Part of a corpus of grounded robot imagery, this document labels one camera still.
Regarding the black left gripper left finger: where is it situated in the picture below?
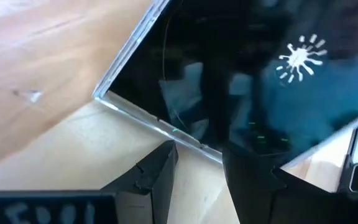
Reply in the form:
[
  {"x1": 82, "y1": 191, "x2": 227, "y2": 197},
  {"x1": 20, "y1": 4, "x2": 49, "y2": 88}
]
[{"x1": 100, "y1": 139, "x2": 179, "y2": 224}]

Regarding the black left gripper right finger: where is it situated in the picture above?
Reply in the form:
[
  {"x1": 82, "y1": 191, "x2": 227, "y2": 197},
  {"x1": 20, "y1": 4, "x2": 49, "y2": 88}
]
[{"x1": 222, "y1": 142, "x2": 352, "y2": 224}]

